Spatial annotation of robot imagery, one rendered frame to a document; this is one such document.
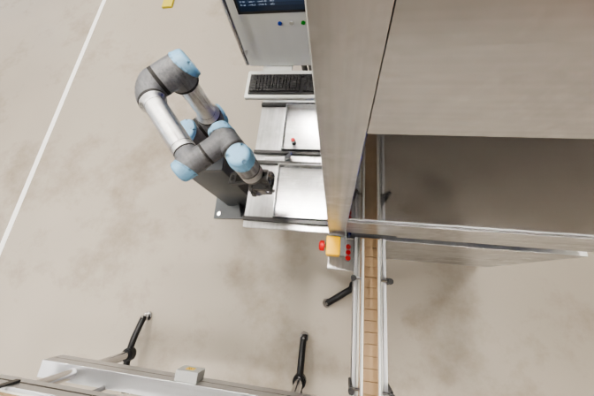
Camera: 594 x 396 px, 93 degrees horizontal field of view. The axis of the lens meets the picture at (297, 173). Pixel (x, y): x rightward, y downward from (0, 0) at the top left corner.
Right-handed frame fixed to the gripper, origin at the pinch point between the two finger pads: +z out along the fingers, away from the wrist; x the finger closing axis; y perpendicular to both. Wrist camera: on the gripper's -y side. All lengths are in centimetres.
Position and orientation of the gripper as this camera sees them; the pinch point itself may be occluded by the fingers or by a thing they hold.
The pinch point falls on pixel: (260, 191)
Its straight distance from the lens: 113.3
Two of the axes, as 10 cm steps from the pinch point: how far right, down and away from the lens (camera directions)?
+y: 9.9, 0.5, -1.5
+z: 1.2, 3.6, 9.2
